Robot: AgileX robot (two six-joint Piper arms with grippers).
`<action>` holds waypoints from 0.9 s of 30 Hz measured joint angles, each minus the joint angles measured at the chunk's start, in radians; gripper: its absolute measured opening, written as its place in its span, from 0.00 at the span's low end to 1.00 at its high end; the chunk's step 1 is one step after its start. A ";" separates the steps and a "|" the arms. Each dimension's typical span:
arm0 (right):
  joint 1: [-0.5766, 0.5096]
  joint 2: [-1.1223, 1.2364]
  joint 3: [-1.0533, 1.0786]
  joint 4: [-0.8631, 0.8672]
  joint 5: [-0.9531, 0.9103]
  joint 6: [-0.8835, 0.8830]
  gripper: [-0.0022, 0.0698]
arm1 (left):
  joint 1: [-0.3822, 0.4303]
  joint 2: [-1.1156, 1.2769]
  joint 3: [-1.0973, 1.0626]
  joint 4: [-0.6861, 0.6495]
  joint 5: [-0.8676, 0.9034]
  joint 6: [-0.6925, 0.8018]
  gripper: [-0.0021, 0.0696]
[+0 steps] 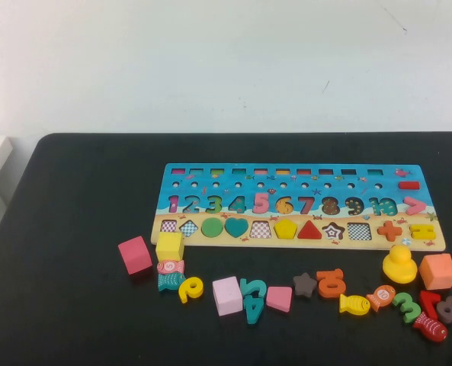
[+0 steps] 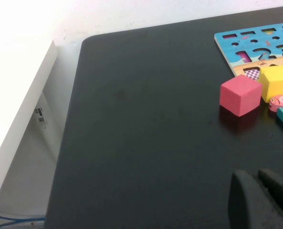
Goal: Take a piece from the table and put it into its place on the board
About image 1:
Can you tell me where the yellow pentagon piece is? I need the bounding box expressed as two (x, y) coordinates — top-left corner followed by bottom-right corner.
(274, 220), (299, 240)

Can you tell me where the wooden number shape puzzle board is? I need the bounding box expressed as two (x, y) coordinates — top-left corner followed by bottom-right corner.
(150, 163), (447, 252)

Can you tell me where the teal heart piece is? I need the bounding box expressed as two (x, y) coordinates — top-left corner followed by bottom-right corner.
(224, 217), (249, 238)

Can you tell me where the pink number five piece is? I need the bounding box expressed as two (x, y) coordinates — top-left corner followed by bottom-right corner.
(252, 192), (271, 214)

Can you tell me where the green circle piece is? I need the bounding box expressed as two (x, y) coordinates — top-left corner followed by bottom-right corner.
(200, 217), (224, 238)

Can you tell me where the red triangle piece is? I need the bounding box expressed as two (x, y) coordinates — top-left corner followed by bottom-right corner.
(297, 220), (323, 240)

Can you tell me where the teal number five piece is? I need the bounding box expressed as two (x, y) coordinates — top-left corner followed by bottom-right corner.
(239, 278), (268, 299)

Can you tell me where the yellow number two piece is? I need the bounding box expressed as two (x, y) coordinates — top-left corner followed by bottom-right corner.
(178, 277), (205, 304)

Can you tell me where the pink trapezoid piece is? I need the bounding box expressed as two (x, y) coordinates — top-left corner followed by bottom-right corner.
(265, 286), (293, 313)

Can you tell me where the brown star piece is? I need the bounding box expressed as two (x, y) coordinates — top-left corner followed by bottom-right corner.
(293, 271), (318, 298)

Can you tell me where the teal number four piece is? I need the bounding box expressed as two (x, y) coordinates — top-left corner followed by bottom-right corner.
(243, 295), (265, 326)

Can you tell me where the orange number ten piece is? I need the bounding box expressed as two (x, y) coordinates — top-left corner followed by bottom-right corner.
(316, 268), (348, 299)

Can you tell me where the orange plus sign piece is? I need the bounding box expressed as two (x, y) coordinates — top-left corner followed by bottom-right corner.
(377, 221), (402, 242)

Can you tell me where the pink greater-than sign piece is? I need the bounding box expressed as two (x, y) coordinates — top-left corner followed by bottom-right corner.
(403, 197), (428, 217)

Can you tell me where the yellow equals sign piece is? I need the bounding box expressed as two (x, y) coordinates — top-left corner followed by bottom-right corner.
(409, 224), (434, 240)

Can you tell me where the green number three piece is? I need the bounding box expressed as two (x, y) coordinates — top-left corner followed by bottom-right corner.
(392, 291), (422, 323)

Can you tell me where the red number seven piece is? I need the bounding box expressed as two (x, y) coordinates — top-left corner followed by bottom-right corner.
(418, 290), (443, 320)

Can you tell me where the brown number eight piece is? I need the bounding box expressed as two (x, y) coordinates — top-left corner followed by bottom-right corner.
(436, 296), (452, 325)

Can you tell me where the yellow wooden cube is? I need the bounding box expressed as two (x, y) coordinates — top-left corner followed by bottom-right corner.
(155, 232), (186, 264)

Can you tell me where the pink wooden fish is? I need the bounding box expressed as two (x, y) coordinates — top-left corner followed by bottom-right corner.
(156, 259), (186, 276)

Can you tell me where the light pink wooden cube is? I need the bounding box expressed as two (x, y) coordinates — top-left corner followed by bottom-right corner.
(212, 276), (245, 316)

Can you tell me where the teal wooden fish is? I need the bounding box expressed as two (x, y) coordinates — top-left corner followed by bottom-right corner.
(157, 272), (188, 293)

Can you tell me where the rose pink wooden cube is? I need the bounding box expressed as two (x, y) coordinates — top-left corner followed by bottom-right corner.
(117, 235), (153, 275)

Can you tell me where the yellow wooden fish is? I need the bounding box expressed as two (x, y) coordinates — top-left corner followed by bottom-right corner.
(338, 293), (372, 316)

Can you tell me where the yellow duck toy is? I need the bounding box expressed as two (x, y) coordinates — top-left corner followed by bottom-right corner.
(382, 244), (418, 285)

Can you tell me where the orange wooden fish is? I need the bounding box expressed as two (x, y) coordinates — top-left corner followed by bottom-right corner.
(365, 284), (396, 313)

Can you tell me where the orange wooden cube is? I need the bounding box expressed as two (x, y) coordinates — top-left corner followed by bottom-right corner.
(418, 253), (452, 291)

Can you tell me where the red wooden fish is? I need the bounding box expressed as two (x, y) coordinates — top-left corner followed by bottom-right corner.
(412, 311), (449, 343)

